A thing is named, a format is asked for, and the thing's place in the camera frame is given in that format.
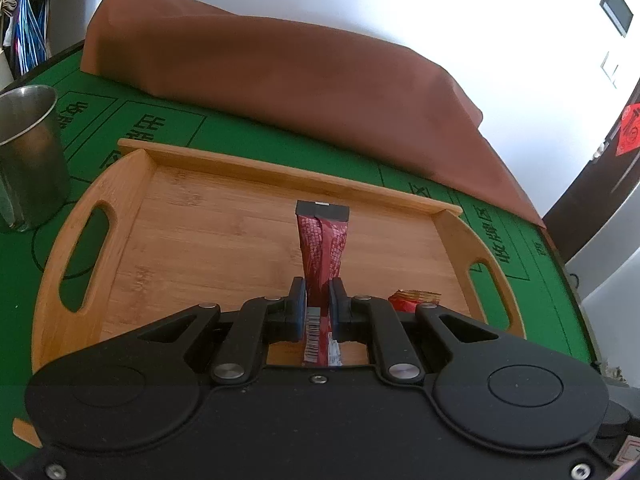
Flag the dark brown door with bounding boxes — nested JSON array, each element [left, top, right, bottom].
[[542, 80, 640, 266]]

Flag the brown cloth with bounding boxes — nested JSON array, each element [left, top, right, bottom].
[[80, 0, 546, 231]]

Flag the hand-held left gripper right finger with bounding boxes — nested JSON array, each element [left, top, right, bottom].
[[328, 278, 501, 386]]

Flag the flat red snack packet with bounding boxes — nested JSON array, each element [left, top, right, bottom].
[[387, 288, 442, 314]]

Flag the red paper door decoration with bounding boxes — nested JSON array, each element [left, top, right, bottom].
[[616, 104, 640, 157]]

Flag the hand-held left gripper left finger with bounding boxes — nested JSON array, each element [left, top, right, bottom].
[[136, 276, 307, 386]]

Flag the dark red stick snack packet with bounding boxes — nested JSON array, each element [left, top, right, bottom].
[[295, 200, 351, 367]]

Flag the hanging bags and cables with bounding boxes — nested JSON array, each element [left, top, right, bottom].
[[15, 0, 51, 75]]

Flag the white wall switch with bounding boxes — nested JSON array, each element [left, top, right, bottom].
[[600, 52, 621, 90]]

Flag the dark grey wall panel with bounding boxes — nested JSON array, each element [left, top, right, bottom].
[[599, 0, 635, 37]]

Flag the stainless steel mug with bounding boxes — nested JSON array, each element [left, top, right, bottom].
[[0, 85, 73, 233]]

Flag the bamboo serving tray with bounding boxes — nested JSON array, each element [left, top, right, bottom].
[[11, 138, 526, 448]]

